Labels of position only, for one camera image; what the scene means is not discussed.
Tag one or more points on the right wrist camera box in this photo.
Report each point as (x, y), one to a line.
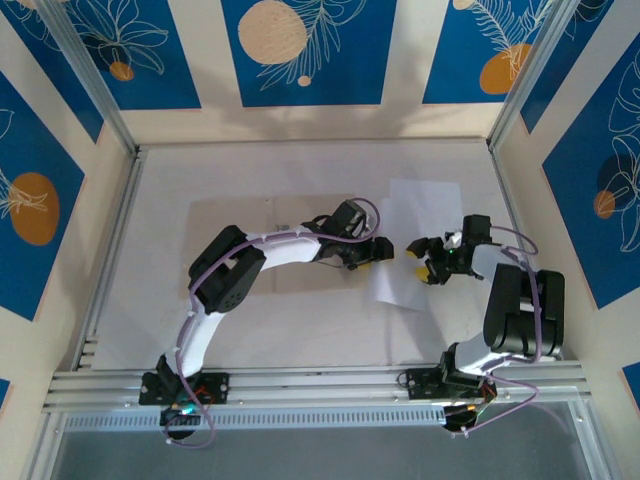
(454, 237)

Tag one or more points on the beige cardboard folder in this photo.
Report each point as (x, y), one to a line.
(210, 220)

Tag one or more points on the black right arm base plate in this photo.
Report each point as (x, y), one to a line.
(420, 385)

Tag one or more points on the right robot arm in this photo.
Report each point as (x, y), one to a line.
(520, 320)

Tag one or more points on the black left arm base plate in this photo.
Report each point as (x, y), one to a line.
(220, 385)

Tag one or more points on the black controller board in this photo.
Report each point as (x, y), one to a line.
(457, 417)
(175, 417)

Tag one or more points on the aluminium crossbar rail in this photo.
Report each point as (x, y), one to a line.
(320, 385)

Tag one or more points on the grey translucent panel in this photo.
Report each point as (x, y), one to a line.
(320, 455)

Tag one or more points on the aluminium frame post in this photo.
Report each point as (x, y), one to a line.
(531, 70)
(91, 70)

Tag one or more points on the blue floral wall panel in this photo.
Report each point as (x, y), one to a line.
(350, 75)
(50, 50)
(450, 50)
(165, 75)
(30, 150)
(561, 65)
(575, 225)

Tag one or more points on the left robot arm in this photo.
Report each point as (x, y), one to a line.
(230, 270)

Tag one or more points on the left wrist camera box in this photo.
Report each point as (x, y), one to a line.
(370, 223)

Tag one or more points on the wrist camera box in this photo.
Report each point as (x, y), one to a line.
(454, 237)
(370, 223)

